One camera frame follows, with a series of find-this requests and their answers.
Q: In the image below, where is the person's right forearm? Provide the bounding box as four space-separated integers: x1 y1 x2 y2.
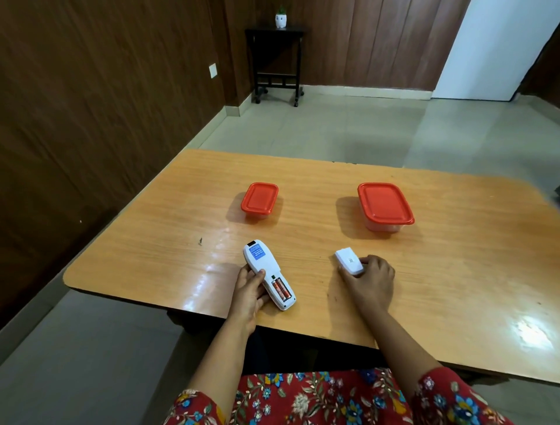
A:
367 303 443 405

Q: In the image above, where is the person's right hand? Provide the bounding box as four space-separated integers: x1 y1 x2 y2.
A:
338 255 396 315

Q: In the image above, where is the black wooden side table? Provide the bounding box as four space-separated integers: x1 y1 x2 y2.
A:
244 26 307 108

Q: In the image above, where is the small red-lidded plastic container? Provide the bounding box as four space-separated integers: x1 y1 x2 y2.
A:
241 182 280 218

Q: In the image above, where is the large red-lidded plastic container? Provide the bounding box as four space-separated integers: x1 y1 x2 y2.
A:
357 182 415 234

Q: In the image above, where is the white remote control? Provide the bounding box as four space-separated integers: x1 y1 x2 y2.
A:
243 239 297 311

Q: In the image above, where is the red floral garment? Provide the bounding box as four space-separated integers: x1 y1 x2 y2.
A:
164 366 518 425

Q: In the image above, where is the white battery cover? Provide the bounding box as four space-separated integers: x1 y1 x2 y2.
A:
335 247 365 276

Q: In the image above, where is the white door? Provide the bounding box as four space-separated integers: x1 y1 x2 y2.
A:
432 0 560 102

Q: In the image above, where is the person's left forearm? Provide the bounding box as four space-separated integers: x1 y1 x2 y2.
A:
187 316 259 425

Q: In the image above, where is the person's left hand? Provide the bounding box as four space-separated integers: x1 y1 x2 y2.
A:
227 265 271 325

